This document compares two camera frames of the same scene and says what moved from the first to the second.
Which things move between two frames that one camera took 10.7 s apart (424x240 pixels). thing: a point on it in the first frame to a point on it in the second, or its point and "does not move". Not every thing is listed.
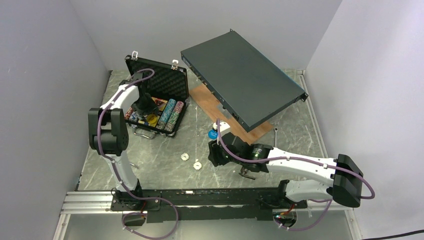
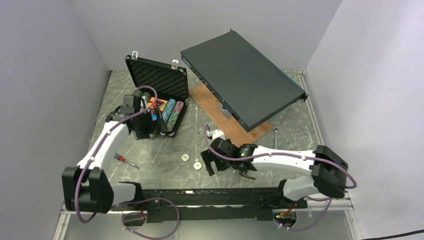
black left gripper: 152,108 to 152,128
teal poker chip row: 166,114 does not move
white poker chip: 197,165 does not move
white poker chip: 184,156 does not move
